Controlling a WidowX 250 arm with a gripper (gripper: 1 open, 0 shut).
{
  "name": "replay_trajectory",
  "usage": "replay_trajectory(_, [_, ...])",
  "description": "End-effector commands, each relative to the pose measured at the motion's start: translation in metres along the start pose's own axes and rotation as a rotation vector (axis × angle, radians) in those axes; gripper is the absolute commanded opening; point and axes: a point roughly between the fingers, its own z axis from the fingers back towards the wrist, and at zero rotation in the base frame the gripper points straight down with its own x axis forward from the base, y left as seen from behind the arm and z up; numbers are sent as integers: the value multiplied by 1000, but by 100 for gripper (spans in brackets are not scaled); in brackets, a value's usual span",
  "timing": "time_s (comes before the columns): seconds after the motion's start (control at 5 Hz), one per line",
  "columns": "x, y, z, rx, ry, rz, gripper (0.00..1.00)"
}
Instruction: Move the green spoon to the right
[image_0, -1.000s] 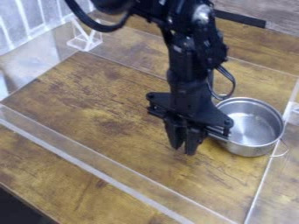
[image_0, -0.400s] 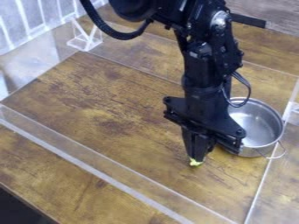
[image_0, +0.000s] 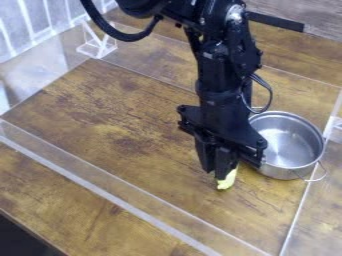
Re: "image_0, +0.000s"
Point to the clear acrylic bracket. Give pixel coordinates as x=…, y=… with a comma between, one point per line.
x=97, y=47

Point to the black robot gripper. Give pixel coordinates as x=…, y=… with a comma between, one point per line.
x=225, y=136

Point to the black wall strip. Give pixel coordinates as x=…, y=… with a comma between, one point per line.
x=277, y=22

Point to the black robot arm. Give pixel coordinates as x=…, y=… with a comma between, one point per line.
x=229, y=58

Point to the stainless steel pot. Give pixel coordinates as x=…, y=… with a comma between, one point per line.
x=296, y=145

